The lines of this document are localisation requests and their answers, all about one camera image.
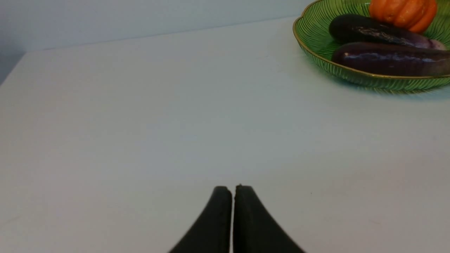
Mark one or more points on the green glass plate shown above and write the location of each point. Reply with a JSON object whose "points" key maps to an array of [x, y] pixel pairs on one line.
{"points": [[311, 32]]}

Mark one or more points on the long purple eggplant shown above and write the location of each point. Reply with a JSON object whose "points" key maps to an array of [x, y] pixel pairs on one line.
{"points": [[393, 60]]}

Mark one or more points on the dark purple eggplant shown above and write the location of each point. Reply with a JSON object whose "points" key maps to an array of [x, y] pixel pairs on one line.
{"points": [[350, 27]]}

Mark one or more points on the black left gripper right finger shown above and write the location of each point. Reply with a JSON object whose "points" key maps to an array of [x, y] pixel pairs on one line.
{"points": [[254, 229]]}

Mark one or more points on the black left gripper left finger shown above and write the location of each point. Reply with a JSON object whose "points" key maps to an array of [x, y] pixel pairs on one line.
{"points": [[210, 233]]}

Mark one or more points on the orange pumpkin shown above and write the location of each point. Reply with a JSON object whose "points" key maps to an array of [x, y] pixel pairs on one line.
{"points": [[413, 15]]}

